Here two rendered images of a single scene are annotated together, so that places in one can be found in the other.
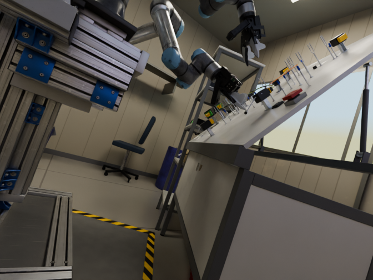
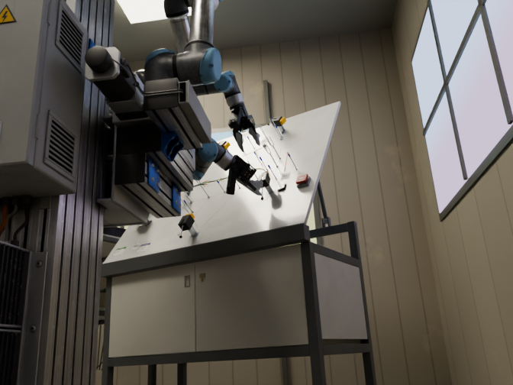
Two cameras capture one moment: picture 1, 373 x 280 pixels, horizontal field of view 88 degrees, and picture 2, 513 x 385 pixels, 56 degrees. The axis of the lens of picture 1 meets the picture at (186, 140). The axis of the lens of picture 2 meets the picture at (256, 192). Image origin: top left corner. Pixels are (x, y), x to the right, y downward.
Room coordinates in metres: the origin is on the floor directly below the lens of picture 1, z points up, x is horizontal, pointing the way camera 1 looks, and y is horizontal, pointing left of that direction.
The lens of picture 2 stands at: (-0.41, 1.42, 0.37)
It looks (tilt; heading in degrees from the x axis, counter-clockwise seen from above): 19 degrees up; 308
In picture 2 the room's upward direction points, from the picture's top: 3 degrees counter-clockwise
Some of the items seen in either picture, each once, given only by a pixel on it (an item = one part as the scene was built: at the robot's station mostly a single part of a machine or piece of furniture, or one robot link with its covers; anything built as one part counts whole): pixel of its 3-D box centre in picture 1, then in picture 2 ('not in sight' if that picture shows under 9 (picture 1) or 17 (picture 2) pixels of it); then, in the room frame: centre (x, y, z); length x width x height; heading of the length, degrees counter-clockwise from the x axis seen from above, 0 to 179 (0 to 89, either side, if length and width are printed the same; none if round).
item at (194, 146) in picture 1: (203, 149); (192, 254); (1.20, -0.12, 0.83); 1.18 x 0.05 x 0.06; 7
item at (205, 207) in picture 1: (203, 199); (246, 299); (0.93, -0.17, 0.60); 0.55 x 0.03 x 0.39; 7
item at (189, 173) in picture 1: (187, 177); (151, 311); (1.48, -0.10, 0.60); 0.55 x 0.02 x 0.39; 7
